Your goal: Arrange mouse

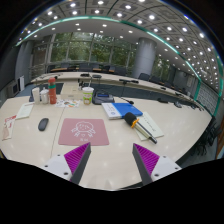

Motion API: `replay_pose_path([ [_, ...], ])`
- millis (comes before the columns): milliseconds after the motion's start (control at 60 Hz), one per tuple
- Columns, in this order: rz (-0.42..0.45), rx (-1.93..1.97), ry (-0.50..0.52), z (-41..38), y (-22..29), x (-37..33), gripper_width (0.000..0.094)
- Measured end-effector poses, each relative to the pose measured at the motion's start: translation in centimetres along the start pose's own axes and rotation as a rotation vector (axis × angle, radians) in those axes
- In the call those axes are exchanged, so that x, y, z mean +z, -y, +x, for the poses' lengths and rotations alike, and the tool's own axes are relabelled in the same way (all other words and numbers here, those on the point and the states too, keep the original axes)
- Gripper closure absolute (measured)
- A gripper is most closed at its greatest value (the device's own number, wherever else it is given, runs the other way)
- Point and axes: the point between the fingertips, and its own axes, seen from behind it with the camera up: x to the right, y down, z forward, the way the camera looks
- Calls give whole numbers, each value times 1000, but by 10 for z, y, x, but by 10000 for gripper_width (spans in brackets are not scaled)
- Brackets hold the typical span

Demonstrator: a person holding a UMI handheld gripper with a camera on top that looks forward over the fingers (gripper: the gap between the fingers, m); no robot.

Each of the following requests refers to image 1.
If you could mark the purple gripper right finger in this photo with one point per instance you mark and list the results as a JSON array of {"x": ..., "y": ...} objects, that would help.
[{"x": 151, "y": 166}]

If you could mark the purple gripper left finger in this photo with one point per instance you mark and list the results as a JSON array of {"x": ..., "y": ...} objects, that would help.
[{"x": 69, "y": 166}]

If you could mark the pink mouse pad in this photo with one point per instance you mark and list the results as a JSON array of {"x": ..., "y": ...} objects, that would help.
[{"x": 76, "y": 132}]

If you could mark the black computer mouse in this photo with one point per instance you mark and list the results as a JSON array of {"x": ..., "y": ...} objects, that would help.
[{"x": 43, "y": 124}]

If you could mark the white green booklet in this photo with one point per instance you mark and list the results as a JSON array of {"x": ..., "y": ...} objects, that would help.
[{"x": 147, "y": 121}]

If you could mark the colourful printed sheet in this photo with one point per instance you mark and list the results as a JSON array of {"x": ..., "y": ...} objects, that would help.
[{"x": 68, "y": 103}]

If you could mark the blue white book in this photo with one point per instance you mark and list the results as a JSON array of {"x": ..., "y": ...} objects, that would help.
[{"x": 118, "y": 110}]

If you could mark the black desk phone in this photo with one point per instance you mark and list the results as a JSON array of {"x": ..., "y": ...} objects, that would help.
[{"x": 100, "y": 98}]

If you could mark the white green paper cup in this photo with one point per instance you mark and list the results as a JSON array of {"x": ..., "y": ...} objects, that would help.
[{"x": 87, "y": 95}]

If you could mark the white booklet left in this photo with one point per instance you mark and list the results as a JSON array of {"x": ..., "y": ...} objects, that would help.
[{"x": 25, "y": 110}]

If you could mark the red white leaflet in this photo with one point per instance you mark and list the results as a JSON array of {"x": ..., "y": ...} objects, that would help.
[{"x": 8, "y": 127}]

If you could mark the red orange thermos bottle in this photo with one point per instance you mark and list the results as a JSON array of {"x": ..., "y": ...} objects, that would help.
[{"x": 52, "y": 90}]

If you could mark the white tissue pack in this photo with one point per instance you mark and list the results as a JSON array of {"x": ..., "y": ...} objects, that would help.
[{"x": 36, "y": 95}]

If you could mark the grey round pillar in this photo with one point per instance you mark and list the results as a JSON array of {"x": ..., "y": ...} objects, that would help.
[{"x": 145, "y": 57}]

